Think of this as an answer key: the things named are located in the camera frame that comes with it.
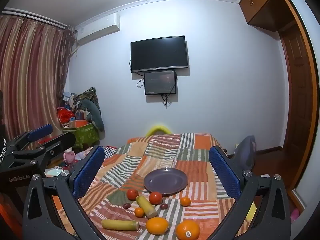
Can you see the white curtain rail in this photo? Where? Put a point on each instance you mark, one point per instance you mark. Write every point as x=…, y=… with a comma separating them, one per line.
x=35, y=17

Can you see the striped red curtain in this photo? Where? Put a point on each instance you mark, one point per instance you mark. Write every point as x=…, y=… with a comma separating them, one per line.
x=30, y=75

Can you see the purple plate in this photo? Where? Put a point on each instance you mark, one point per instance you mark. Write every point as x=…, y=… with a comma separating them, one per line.
x=165, y=182

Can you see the grey blue bag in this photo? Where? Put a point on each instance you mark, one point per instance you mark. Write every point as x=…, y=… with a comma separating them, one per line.
x=245, y=152

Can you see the blue purple box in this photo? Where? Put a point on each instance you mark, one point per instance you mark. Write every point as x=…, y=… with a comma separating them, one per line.
x=80, y=116

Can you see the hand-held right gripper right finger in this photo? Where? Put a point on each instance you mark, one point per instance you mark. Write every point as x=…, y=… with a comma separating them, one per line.
x=223, y=172

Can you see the wooden door with frame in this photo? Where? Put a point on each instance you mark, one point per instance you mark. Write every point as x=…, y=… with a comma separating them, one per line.
x=297, y=92

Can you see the green patterned bag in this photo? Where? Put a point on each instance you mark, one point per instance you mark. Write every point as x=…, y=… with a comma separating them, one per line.
x=87, y=93

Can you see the wooden overhead cabinet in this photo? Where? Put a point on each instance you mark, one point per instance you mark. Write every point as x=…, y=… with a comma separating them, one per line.
x=257, y=0

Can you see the floral bed sheet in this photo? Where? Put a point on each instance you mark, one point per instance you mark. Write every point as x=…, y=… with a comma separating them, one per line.
x=83, y=153

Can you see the white air conditioner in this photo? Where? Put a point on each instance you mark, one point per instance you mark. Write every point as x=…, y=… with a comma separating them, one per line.
x=97, y=30

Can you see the dark red jujube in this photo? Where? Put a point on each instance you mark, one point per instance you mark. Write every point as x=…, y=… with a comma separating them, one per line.
x=164, y=206
x=126, y=205

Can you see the small tangerine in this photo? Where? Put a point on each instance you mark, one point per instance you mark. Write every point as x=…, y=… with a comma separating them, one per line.
x=139, y=212
x=185, y=201

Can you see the large wall television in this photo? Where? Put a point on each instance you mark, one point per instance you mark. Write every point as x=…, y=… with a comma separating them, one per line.
x=158, y=53

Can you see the pink plush toy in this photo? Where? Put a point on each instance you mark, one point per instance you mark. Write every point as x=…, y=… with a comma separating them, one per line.
x=68, y=157

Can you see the pink object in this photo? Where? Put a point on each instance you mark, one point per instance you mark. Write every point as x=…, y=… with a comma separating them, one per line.
x=294, y=215

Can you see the large orange with sticker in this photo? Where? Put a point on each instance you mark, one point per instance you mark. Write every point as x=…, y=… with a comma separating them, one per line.
x=187, y=230

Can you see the yellow corn cob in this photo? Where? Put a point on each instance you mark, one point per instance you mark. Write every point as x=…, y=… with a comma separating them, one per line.
x=146, y=206
x=120, y=224

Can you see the pale teal basin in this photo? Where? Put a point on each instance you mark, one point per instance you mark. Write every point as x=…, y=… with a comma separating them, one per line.
x=53, y=173

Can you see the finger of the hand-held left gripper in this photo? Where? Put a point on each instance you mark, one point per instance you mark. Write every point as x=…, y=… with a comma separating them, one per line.
x=40, y=131
x=58, y=142

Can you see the red bag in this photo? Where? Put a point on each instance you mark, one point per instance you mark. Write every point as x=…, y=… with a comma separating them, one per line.
x=65, y=115

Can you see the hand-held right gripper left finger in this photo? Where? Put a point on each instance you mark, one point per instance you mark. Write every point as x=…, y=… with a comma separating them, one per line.
x=88, y=172

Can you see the small wall monitor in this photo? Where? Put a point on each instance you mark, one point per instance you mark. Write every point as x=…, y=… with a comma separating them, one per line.
x=160, y=82

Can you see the black white checkered cloth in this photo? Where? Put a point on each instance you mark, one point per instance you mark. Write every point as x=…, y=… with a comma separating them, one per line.
x=110, y=151

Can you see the red tomato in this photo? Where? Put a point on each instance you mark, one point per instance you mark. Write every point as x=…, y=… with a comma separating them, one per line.
x=155, y=197
x=132, y=194

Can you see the pile of clothes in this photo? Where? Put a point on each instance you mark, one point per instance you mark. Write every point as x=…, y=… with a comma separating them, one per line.
x=67, y=98

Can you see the yellow object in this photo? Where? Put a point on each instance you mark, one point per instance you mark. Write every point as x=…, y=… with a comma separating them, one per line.
x=251, y=211

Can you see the striped patchwork blanket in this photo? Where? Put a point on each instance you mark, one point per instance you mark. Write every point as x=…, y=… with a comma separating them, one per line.
x=160, y=152

